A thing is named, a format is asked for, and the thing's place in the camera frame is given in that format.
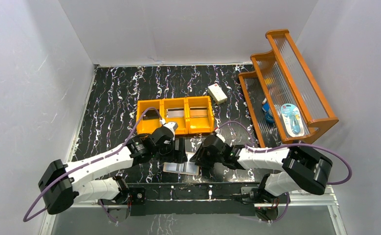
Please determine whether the yellow bin middle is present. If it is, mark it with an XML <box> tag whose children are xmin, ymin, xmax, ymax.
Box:
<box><xmin>161</xmin><ymin>98</ymin><xmax>188</xmax><ymax>135</ymax></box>

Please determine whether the yellow bin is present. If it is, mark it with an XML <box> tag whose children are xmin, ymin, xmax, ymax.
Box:
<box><xmin>186</xmin><ymin>96</ymin><xmax>215</xmax><ymax>134</ymax></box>
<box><xmin>161</xmin><ymin>98</ymin><xmax>188</xmax><ymax>135</ymax></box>
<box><xmin>136</xmin><ymin>99</ymin><xmax>162</xmax><ymax>134</ymax></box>

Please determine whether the yellow bin right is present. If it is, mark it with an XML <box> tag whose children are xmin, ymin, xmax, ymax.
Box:
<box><xmin>186</xmin><ymin>96</ymin><xmax>215</xmax><ymax>134</ymax></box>

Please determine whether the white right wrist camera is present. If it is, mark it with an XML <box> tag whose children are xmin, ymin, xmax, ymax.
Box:
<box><xmin>213</xmin><ymin>128</ymin><xmax>225</xmax><ymax>142</ymax></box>

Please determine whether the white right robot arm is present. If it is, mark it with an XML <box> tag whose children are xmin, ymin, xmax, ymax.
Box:
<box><xmin>190</xmin><ymin>134</ymin><xmax>333</xmax><ymax>198</ymax></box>

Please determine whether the beige leather card holder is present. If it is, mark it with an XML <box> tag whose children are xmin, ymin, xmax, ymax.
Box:
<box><xmin>163</xmin><ymin>152</ymin><xmax>200</xmax><ymax>176</ymax></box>

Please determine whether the silver card in bin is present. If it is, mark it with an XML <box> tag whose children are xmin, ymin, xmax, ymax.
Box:
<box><xmin>189</xmin><ymin>107</ymin><xmax>208</xmax><ymax>118</ymax></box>

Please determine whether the orange wooden display shelf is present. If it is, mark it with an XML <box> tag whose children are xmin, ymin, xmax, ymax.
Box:
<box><xmin>238</xmin><ymin>29</ymin><xmax>338</xmax><ymax>147</ymax></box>

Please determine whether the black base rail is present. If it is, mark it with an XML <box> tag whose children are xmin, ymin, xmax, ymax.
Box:
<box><xmin>125</xmin><ymin>181</ymin><xmax>291</xmax><ymax>217</ymax></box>

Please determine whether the blue item on shelf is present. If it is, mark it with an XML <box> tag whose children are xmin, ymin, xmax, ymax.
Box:
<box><xmin>262</xmin><ymin>98</ymin><xmax>275</xmax><ymax>124</ymax></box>

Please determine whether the small white box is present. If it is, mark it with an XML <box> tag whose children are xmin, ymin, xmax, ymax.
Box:
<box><xmin>207</xmin><ymin>83</ymin><xmax>227</xmax><ymax>104</ymax></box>

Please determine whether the yellow bin left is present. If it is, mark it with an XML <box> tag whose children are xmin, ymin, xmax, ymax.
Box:
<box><xmin>136</xmin><ymin>99</ymin><xmax>162</xmax><ymax>134</ymax></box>

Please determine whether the black VIP card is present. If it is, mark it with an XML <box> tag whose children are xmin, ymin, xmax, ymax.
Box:
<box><xmin>143</xmin><ymin>109</ymin><xmax>160</xmax><ymax>120</ymax></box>

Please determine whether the blue packaged item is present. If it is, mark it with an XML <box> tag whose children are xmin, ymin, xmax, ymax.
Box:
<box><xmin>280</xmin><ymin>103</ymin><xmax>305</xmax><ymax>138</ymax></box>

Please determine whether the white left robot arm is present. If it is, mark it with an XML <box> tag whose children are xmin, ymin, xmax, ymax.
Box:
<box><xmin>38</xmin><ymin>121</ymin><xmax>187</xmax><ymax>214</ymax></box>

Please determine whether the white card stack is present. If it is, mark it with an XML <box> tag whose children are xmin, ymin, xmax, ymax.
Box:
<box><xmin>166</xmin><ymin>108</ymin><xmax>185</xmax><ymax>118</ymax></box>

